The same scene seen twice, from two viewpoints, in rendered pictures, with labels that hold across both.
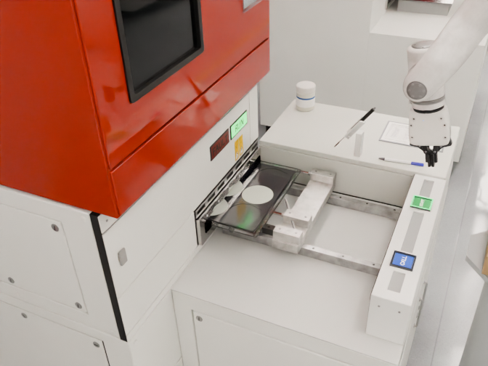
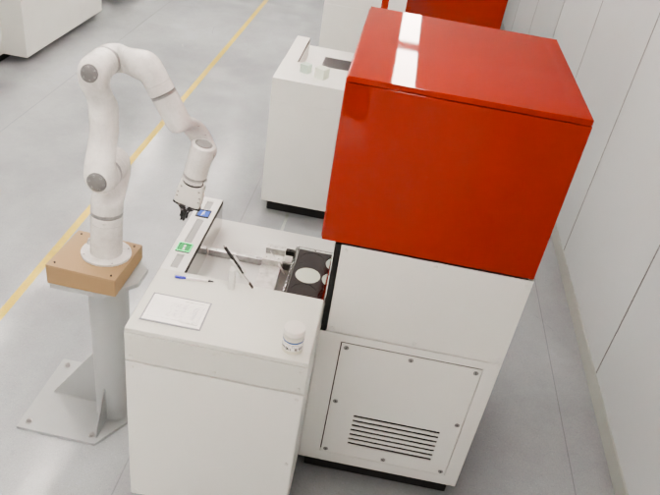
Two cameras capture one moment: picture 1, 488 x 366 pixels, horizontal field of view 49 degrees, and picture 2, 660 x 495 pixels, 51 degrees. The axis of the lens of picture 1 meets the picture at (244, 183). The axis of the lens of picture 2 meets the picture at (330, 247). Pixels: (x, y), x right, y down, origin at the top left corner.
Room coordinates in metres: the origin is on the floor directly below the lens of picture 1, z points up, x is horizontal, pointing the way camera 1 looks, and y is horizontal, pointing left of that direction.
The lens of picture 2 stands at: (3.41, -0.86, 2.54)
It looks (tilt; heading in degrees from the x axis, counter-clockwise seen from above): 34 degrees down; 156
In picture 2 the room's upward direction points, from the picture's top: 10 degrees clockwise
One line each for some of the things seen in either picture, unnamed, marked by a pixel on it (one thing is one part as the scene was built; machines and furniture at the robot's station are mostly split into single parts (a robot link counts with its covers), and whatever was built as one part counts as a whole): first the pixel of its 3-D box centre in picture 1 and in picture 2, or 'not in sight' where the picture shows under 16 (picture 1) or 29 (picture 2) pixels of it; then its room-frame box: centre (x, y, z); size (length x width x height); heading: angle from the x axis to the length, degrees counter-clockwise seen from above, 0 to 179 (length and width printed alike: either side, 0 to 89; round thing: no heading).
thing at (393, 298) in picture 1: (409, 249); (192, 245); (1.11, -0.45, 0.89); 0.55 x 0.09 x 0.14; 154
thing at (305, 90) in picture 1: (305, 96); (293, 337); (1.85, -0.24, 1.01); 0.07 x 0.07 x 0.10
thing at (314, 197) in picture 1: (306, 211); (267, 277); (1.33, -0.19, 0.87); 0.36 x 0.08 x 0.03; 154
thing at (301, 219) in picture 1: (297, 218); (272, 260); (1.26, -0.16, 0.89); 0.08 x 0.03 x 0.03; 64
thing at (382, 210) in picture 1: (327, 197); not in sight; (1.44, -0.27, 0.84); 0.50 x 0.02 x 0.03; 64
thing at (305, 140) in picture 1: (359, 150); (228, 328); (1.64, -0.41, 0.89); 0.62 x 0.35 x 0.14; 64
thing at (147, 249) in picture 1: (197, 189); (342, 229); (1.26, 0.13, 1.02); 0.82 x 0.03 x 0.40; 154
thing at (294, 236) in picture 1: (287, 234); (276, 249); (1.19, -0.12, 0.89); 0.08 x 0.03 x 0.03; 64
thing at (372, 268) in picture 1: (298, 247); (267, 262); (1.20, -0.15, 0.84); 0.50 x 0.02 x 0.03; 64
